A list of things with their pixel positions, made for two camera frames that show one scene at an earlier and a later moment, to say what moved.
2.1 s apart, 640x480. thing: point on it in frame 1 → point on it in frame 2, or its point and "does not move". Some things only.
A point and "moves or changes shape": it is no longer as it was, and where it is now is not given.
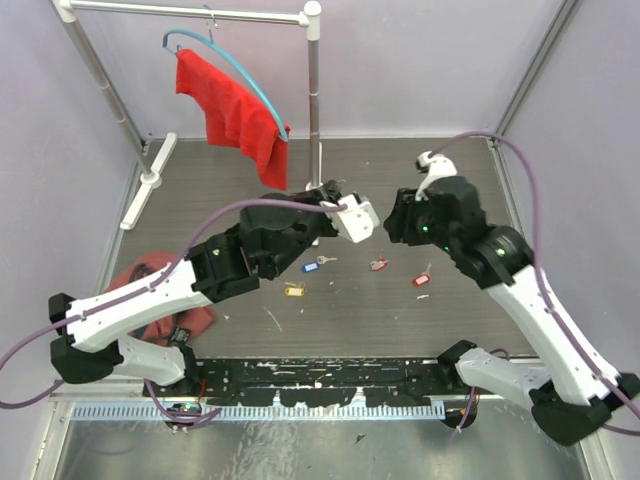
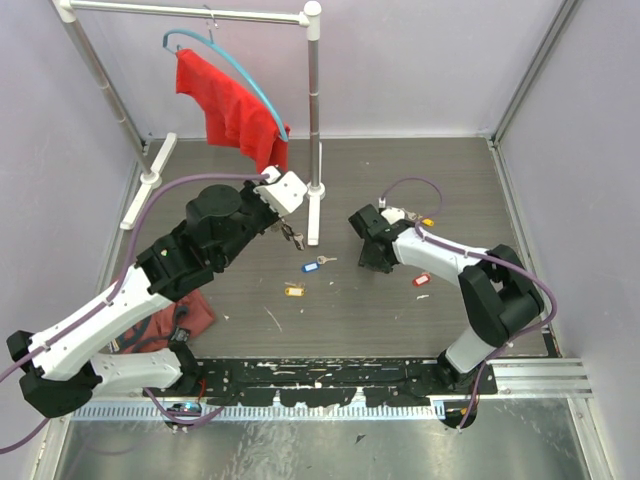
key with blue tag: (314, 266) does not move
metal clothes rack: (308, 13) does not move
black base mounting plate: (309, 383) does not move
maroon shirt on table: (196, 322) does not move
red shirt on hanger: (234, 117) does not move
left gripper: (328, 193) → (249, 192)
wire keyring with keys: (309, 185) moves or changes shape
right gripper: (400, 223) → (368, 262)
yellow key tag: (295, 289) does not move
